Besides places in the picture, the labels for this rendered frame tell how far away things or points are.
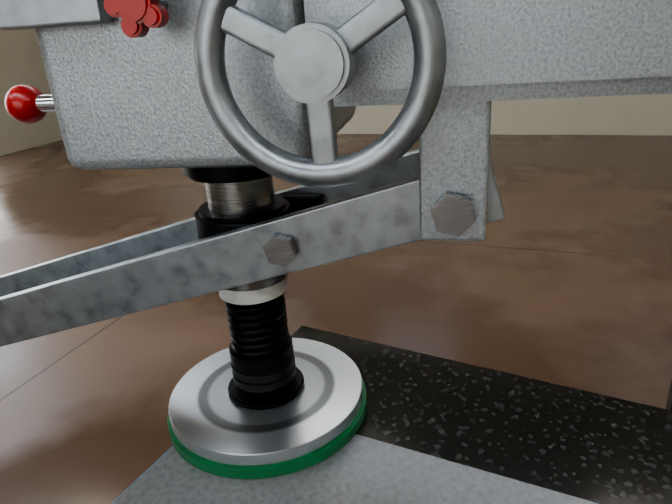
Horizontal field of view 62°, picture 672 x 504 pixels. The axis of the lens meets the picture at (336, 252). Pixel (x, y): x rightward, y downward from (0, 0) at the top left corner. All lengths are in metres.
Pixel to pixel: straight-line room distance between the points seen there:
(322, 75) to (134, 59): 0.16
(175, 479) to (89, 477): 1.45
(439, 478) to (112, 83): 0.43
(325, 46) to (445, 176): 0.14
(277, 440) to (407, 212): 0.26
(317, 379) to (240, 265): 0.20
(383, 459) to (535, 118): 6.08
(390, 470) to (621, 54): 0.40
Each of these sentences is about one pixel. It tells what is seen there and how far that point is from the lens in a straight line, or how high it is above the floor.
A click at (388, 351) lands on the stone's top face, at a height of 0.87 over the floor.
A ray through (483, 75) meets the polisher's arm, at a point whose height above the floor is 1.23.
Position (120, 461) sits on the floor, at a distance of 2.06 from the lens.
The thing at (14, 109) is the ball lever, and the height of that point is 1.22.
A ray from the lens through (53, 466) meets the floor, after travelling 2.15.
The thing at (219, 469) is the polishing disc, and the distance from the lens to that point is 0.59.
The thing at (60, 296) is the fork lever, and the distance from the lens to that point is 0.62.
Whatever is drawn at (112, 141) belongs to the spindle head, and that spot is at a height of 1.19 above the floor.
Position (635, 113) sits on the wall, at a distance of 6.56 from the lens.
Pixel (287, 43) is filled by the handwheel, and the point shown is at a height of 1.26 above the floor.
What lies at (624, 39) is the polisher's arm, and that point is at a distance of 0.41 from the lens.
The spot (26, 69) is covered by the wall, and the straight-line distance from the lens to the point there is 8.62.
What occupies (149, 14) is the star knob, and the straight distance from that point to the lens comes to 0.39.
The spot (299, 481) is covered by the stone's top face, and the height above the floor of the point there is 0.87.
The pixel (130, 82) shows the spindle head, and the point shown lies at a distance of 0.45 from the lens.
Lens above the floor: 1.27
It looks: 22 degrees down
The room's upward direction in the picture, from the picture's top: 4 degrees counter-clockwise
